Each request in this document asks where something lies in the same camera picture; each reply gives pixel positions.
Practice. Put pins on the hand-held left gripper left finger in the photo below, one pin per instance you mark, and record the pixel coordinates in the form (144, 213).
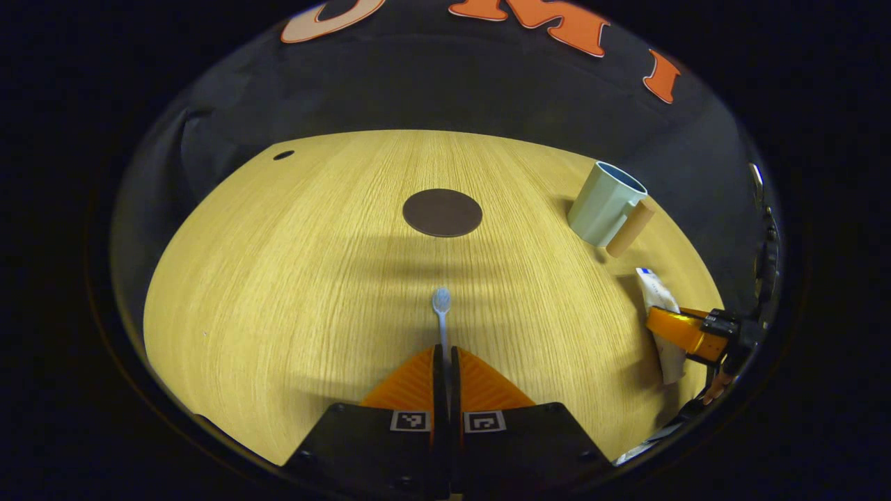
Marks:
(376, 445)

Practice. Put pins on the dark brown round coaster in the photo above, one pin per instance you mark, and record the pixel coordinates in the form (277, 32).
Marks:
(442, 212)

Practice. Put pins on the white toothpaste tube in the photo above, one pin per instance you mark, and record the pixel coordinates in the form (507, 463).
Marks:
(658, 292)

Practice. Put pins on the white toothbrush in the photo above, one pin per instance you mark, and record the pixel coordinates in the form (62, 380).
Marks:
(441, 303)

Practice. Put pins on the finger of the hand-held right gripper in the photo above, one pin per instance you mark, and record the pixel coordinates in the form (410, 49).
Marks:
(679, 328)

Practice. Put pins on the black backdrop cloth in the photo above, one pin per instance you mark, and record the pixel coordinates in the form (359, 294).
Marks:
(431, 90)

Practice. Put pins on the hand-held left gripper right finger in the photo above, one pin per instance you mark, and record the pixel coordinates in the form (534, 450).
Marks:
(522, 445)

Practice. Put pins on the pale green cup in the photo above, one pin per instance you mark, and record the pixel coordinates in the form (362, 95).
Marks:
(602, 205)

